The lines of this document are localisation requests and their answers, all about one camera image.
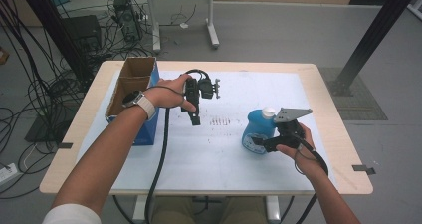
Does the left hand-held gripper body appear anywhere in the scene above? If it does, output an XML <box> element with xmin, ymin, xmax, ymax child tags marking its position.
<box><xmin>180</xmin><ymin>68</ymin><xmax>222</xmax><ymax>114</ymax></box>

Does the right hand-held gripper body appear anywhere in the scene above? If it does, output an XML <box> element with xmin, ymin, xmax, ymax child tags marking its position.
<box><xmin>265</xmin><ymin>108</ymin><xmax>315</xmax><ymax>153</ymax></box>

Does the blue bottle with white cap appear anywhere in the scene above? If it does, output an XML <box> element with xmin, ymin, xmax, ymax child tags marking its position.
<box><xmin>241</xmin><ymin>106</ymin><xmax>279</xmax><ymax>155</ymax></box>

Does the blue cardboard box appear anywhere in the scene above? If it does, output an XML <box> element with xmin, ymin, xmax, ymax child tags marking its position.
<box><xmin>105</xmin><ymin>56</ymin><xmax>161</xmax><ymax>146</ymax></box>

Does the person's left hand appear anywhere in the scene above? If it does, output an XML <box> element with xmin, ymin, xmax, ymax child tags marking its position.
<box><xmin>143</xmin><ymin>74</ymin><xmax>198</xmax><ymax>113</ymax></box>

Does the person's right hand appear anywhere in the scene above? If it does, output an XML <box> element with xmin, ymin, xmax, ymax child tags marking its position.
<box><xmin>276</xmin><ymin>122</ymin><xmax>328</xmax><ymax>182</ymax></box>

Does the white table mat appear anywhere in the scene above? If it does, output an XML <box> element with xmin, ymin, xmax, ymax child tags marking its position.
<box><xmin>77</xmin><ymin>70</ymin><xmax>336</xmax><ymax>194</ymax></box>

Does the light wooden table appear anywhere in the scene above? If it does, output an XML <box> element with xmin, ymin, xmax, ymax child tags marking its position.
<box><xmin>39</xmin><ymin>60</ymin><xmax>374</xmax><ymax>223</ymax></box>

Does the person's right leg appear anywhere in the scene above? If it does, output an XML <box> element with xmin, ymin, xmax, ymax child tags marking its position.
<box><xmin>215</xmin><ymin>195</ymin><xmax>267</xmax><ymax>224</ymax></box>

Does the person's leg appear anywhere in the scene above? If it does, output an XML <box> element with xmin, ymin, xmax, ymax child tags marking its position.
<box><xmin>150</xmin><ymin>195</ymin><xmax>197</xmax><ymax>224</ymax></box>
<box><xmin>215</xmin><ymin>195</ymin><xmax>267</xmax><ymax>224</ymax></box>

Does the white-legged background desk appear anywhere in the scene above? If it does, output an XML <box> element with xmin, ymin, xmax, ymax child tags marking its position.
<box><xmin>127</xmin><ymin>0</ymin><xmax>248</xmax><ymax>54</ymax></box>

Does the grey floor mat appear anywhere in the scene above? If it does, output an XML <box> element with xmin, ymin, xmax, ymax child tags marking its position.
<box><xmin>317</xmin><ymin>67</ymin><xmax>388</xmax><ymax>121</ymax></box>

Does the person's left leg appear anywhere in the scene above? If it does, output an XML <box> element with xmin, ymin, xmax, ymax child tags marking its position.
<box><xmin>150</xmin><ymin>195</ymin><xmax>197</xmax><ymax>224</ymax></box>

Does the black computer tower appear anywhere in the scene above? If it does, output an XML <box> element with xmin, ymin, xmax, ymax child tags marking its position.
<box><xmin>112</xmin><ymin>0</ymin><xmax>144</xmax><ymax>43</ymax></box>

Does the black equipment box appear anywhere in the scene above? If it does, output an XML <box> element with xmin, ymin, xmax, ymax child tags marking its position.
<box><xmin>61</xmin><ymin>14</ymin><xmax>103</xmax><ymax>54</ymax></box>

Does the black floor mat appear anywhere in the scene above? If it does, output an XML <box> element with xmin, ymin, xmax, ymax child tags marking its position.
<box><xmin>24</xmin><ymin>101</ymin><xmax>81</xmax><ymax>143</ymax></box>

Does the white shirt sleeve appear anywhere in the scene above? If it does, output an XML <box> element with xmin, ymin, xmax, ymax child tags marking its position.
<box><xmin>41</xmin><ymin>203</ymin><xmax>103</xmax><ymax>224</ymax></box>

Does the white power strip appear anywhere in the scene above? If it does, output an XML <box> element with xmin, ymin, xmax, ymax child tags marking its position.
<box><xmin>0</xmin><ymin>162</ymin><xmax>20</xmax><ymax>186</ymax></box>

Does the right hand-held gripper cable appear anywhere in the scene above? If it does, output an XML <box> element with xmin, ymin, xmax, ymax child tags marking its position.
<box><xmin>295</xmin><ymin>133</ymin><xmax>330</xmax><ymax>224</ymax></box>

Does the hand-held gripper cable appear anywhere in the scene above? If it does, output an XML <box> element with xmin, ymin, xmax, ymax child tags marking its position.
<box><xmin>142</xmin><ymin>107</ymin><xmax>171</xmax><ymax>224</ymax></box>
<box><xmin>295</xmin><ymin>133</ymin><xmax>330</xmax><ymax>224</ymax></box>

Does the left hand-held gripper cable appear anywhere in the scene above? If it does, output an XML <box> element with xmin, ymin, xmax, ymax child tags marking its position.
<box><xmin>142</xmin><ymin>107</ymin><xmax>171</xmax><ymax>224</ymax></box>

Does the wristwatch with beige strap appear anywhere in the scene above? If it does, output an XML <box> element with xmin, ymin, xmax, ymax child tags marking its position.
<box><xmin>121</xmin><ymin>90</ymin><xmax>157</xmax><ymax>120</ymax></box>

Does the black metal frame post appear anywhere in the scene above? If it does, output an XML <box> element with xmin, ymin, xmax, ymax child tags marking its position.
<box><xmin>16</xmin><ymin>0</ymin><xmax>95</xmax><ymax>86</ymax></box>
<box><xmin>326</xmin><ymin>0</ymin><xmax>422</xmax><ymax>98</ymax></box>

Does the bundle of black floor cables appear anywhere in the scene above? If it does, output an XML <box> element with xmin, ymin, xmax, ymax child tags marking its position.
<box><xmin>0</xmin><ymin>0</ymin><xmax>200</xmax><ymax>200</ymax></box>

